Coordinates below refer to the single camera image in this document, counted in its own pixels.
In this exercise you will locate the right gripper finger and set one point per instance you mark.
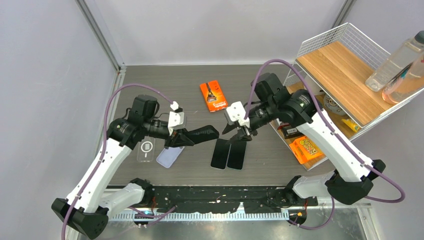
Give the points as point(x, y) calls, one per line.
point(229, 127)
point(243, 135)

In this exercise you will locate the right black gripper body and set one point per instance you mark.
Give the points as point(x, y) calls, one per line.
point(260, 115)

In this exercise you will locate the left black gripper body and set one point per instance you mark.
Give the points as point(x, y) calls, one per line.
point(156, 129)

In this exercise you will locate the bare black phone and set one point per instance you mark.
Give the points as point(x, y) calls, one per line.
point(202, 134)

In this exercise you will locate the lilac phone case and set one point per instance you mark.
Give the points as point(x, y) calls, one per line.
point(168, 156)

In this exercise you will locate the clear phone case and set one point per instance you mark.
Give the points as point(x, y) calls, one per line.
point(146, 150)

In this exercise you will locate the orange razor box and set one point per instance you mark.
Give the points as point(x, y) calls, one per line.
point(213, 96)

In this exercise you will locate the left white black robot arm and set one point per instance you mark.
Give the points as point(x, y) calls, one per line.
point(85, 210)

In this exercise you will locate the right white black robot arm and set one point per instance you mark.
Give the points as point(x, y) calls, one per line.
point(351, 180)

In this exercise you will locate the dark snack bar packet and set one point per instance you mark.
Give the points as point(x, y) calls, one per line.
point(289, 131)

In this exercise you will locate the orange packet under shelf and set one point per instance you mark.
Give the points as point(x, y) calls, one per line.
point(305, 150)

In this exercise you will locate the white round container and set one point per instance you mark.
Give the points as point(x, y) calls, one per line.
point(314, 87)

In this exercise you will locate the yellow snack packet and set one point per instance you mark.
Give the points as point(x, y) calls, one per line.
point(351, 124)

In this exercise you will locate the pink tinted bottle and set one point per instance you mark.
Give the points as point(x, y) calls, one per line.
point(406, 83)

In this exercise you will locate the clear water bottle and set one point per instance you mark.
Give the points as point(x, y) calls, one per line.
point(396, 62)

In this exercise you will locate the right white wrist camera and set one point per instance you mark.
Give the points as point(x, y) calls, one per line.
point(235, 115)

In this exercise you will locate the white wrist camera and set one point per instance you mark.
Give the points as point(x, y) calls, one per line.
point(176, 118)
point(235, 115)

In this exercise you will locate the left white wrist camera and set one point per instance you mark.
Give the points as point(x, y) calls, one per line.
point(176, 118)

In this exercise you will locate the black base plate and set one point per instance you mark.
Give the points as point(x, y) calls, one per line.
point(222, 199)

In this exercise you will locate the white wire wooden shelf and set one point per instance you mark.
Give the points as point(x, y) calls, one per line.
point(338, 62)

